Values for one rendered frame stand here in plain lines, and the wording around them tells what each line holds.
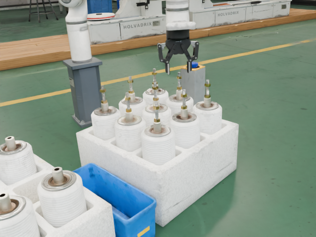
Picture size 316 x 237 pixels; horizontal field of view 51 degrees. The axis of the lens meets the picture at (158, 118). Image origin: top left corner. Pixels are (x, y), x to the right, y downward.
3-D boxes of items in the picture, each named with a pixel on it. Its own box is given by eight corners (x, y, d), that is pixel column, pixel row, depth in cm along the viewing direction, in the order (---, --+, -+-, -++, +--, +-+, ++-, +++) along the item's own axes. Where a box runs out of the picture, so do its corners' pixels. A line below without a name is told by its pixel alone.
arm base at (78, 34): (69, 60, 155) (63, 23, 148) (88, 57, 159) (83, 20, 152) (75, 64, 147) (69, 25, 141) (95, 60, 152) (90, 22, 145)
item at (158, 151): (182, 181, 101) (181, 128, 94) (164, 198, 94) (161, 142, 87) (157, 172, 106) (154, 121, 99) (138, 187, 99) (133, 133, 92)
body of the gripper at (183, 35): (188, 22, 109) (188, 50, 113) (162, 23, 108) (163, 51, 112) (193, 25, 102) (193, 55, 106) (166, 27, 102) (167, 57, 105)
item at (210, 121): (210, 164, 109) (211, 114, 102) (187, 155, 115) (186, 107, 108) (225, 152, 116) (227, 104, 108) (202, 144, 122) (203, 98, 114)
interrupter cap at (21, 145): (-8, 150, 88) (-9, 147, 87) (19, 139, 93) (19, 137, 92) (3, 159, 83) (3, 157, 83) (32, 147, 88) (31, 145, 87)
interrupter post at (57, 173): (51, 182, 72) (49, 169, 71) (61, 177, 74) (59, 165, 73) (57, 186, 71) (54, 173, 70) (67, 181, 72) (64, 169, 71)
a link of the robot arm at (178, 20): (166, 31, 99) (166, 9, 96) (161, 26, 109) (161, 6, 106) (196, 29, 99) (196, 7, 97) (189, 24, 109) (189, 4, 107)
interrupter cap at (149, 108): (146, 115, 104) (146, 113, 104) (143, 106, 111) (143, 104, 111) (169, 112, 105) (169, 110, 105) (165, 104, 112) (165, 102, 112)
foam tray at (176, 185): (82, 177, 118) (75, 132, 111) (157, 138, 143) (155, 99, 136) (162, 227, 93) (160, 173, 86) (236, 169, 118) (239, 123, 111)
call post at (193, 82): (181, 138, 142) (179, 68, 129) (191, 132, 146) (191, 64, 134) (194, 143, 137) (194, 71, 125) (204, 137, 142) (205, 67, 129)
